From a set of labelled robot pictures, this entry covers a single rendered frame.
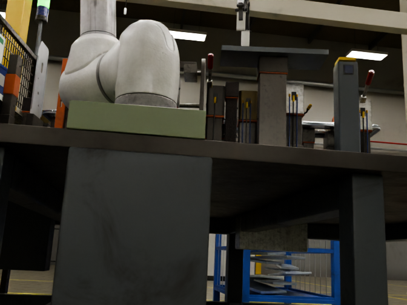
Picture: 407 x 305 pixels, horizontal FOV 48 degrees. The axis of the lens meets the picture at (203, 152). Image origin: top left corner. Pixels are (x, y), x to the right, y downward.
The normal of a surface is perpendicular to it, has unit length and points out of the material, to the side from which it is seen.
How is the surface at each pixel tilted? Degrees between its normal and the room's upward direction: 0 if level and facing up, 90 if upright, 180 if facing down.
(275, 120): 90
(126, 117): 90
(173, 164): 90
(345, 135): 90
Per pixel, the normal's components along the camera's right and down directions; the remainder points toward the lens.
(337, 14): 0.14, -0.22
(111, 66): -0.67, -0.19
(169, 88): 0.73, -0.07
